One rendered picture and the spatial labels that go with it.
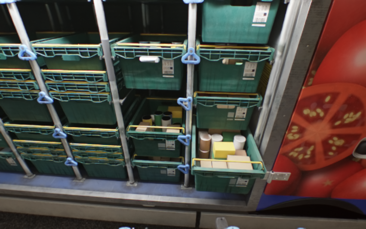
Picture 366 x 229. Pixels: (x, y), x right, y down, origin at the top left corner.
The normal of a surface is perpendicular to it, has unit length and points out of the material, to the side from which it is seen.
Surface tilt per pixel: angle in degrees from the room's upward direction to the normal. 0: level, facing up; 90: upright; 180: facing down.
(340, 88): 90
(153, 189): 0
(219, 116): 92
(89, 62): 94
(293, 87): 90
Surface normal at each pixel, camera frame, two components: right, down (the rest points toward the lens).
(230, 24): -0.07, 0.61
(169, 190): 0.01, -0.86
